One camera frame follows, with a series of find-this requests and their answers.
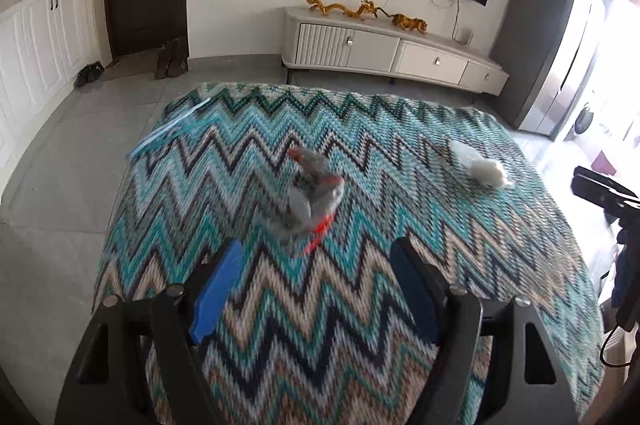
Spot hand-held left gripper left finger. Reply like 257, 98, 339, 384
54, 237, 244, 425

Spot teal zigzag blanket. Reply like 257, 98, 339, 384
92, 82, 606, 425

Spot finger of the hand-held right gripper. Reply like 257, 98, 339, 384
572, 165, 640, 212

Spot dangling television cables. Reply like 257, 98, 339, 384
429, 0, 463, 41

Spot grey steel refrigerator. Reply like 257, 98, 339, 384
490, 0, 608, 141

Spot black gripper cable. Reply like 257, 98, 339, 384
600, 325, 636, 368

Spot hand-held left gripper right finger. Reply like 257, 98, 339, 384
389, 236, 581, 425

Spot golden tiger figurine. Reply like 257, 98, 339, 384
391, 12, 430, 35

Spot clear blue-edged plastic bag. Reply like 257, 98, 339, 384
127, 98, 213, 161

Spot pair of brown boots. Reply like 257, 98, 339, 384
154, 38, 190, 80

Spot silver red wrapper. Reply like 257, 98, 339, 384
272, 145, 347, 256

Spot golden dragon figurine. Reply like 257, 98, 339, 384
296, 0, 388, 22

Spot pair of dark shoes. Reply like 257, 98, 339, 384
75, 62, 106, 88

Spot white built-in cabinet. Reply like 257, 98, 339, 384
0, 0, 108, 171

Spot white television cabinet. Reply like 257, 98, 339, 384
281, 5, 510, 96

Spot front-load washing machine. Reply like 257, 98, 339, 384
572, 102, 596, 136

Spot crumpled white tissue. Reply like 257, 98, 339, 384
448, 139, 515, 190

